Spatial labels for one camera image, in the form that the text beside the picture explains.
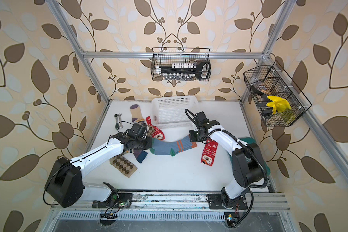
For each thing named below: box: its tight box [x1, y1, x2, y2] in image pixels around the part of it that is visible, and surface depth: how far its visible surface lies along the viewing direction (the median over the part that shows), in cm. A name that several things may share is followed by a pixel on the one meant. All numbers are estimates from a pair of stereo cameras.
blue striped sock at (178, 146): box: [160, 134, 198, 156], surface depth 91 cm
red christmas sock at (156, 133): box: [145, 115, 166, 141], surface depth 101 cm
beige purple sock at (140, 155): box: [132, 148, 148, 164], surface depth 91 cm
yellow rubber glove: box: [265, 95, 292, 115], surface depth 67 cm
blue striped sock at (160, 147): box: [149, 137, 186, 157], surface depth 91 cm
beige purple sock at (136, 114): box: [130, 104, 145, 124], surface depth 116 cm
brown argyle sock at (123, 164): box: [109, 150, 138, 178], surface depth 88 cm
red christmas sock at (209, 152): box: [201, 138, 219, 167], surface depth 93 cm
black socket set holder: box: [155, 61, 212, 81], surface depth 86 cm
